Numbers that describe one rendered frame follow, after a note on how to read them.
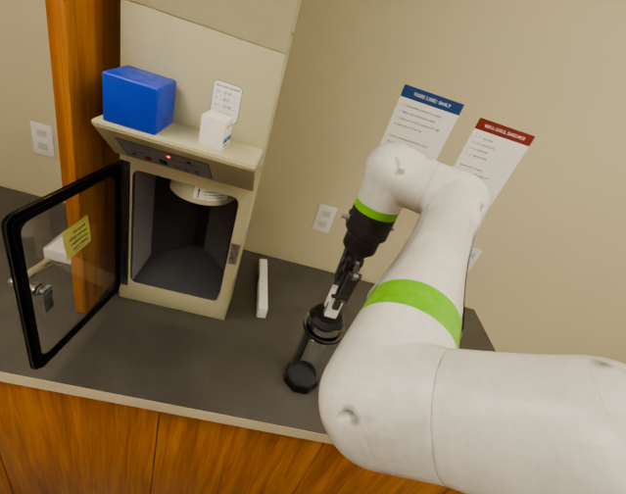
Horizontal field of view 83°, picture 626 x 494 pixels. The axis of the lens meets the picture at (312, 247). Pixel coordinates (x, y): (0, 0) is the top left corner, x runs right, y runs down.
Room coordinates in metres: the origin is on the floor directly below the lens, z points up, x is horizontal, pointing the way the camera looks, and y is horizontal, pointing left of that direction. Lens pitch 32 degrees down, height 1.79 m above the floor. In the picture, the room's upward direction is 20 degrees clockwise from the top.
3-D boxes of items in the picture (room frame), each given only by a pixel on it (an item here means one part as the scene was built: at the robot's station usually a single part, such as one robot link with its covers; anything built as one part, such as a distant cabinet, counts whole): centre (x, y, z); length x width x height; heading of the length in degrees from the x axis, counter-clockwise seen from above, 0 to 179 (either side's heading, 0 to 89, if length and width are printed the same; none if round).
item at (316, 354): (0.67, -0.10, 1.06); 0.11 x 0.11 x 0.21
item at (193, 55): (0.88, 0.36, 1.33); 0.32 x 0.25 x 0.77; 99
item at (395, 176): (0.67, -0.10, 1.58); 0.13 x 0.11 x 0.14; 75
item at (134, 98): (0.68, 0.42, 1.56); 0.10 x 0.10 x 0.09; 9
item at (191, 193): (0.86, 0.34, 1.34); 0.18 x 0.18 x 0.05
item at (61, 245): (0.56, 0.48, 1.19); 0.30 x 0.01 x 0.40; 2
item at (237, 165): (0.70, 0.33, 1.46); 0.32 x 0.12 x 0.10; 99
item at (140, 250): (0.88, 0.36, 1.19); 0.26 x 0.24 x 0.35; 99
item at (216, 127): (0.71, 0.27, 1.54); 0.05 x 0.05 x 0.06; 4
